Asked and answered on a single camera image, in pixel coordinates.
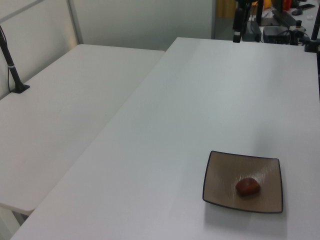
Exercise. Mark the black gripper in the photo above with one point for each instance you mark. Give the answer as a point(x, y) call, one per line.
point(238, 20)

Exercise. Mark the small round red-brown food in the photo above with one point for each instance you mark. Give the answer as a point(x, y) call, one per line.
point(247, 187)

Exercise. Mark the small white item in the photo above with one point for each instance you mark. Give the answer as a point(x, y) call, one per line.
point(310, 17)

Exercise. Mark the square brown ceramic plate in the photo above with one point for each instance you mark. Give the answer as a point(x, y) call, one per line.
point(225, 175)

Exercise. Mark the grey power supply box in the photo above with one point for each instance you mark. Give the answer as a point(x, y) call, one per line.
point(252, 31)

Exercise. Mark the yellow partition panel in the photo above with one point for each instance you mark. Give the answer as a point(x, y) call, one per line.
point(222, 8)

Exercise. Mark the black upright stand pole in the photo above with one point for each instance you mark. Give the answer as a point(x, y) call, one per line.
point(260, 12)

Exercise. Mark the black electronics box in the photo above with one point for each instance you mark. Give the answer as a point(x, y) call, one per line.
point(273, 32)

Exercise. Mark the yellow object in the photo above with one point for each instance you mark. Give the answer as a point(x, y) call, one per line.
point(267, 3)

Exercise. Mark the emergency stop button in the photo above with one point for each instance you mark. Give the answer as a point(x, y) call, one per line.
point(298, 24)

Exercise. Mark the black computer mouse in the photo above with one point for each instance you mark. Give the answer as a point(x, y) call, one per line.
point(297, 11)

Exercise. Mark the flat black device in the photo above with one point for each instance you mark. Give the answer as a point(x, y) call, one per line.
point(306, 6)

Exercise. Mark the black clamp-mounted pole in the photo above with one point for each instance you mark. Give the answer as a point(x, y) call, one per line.
point(314, 32)

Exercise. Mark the white table leg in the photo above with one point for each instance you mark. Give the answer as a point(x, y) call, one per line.
point(6, 222)

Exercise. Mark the grey metal partition post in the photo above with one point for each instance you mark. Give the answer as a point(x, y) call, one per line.
point(75, 22)

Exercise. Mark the black camera stand pole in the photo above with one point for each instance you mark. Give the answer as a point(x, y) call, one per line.
point(15, 75)

